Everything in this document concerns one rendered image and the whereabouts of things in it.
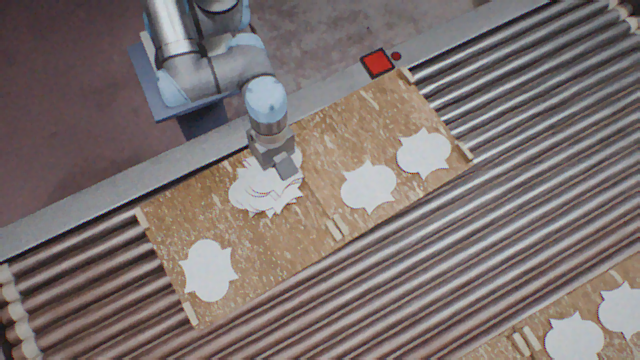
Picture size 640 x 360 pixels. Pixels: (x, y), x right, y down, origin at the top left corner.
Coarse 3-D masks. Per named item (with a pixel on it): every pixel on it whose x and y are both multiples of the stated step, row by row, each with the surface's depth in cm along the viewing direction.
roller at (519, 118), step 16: (608, 64) 160; (624, 64) 159; (592, 80) 157; (608, 80) 159; (560, 96) 155; (576, 96) 157; (528, 112) 152; (544, 112) 154; (496, 128) 150; (512, 128) 152; (464, 144) 148; (480, 144) 149; (144, 304) 132; (160, 304) 131; (176, 304) 132; (112, 320) 130; (128, 320) 129; (144, 320) 131; (80, 336) 129; (96, 336) 128; (112, 336) 129; (64, 352) 127; (80, 352) 127
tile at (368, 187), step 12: (360, 168) 142; (372, 168) 142; (384, 168) 142; (348, 180) 141; (360, 180) 141; (372, 180) 141; (384, 180) 141; (348, 192) 140; (360, 192) 140; (372, 192) 140; (384, 192) 140; (348, 204) 138; (360, 204) 139; (372, 204) 139
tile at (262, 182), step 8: (296, 152) 136; (248, 160) 135; (296, 160) 135; (256, 168) 134; (272, 168) 134; (248, 176) 133; (256, 176) 133; (264, 176) 133; (272, 176) 133; (296, 176) 134; (248, 184) 132; (256, 184) 132; (264, 184) 133; (272, 184) 133; (280, 184) 133; (288, 184) 133; (256, 192) 133; (264, 192) 132; (280, 192) 132
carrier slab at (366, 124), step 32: (352, 96) 151; (384, 96) 151; (416, 96) 151; (320, 128) 147; (352, 128) 147; (384, 128) 147; (416, 128) 148; (320, 160) 144; (352, 160) 144; (384, 160) 144; (448, 160) 145; (320, 192) 140; (416, 192) 141; (352, 224) 138
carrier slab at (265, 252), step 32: (192, 192) 139; (224, 192) 140; (160, 224) 136; (192, 224) 136; (224, 224) 137; (256, 224) 137; (288, 224) 137; (320, 224) 138; (160, 256) 133; (256, 256) 134; (288, 256) 134; (320, 256) 135; (256, 288) 131
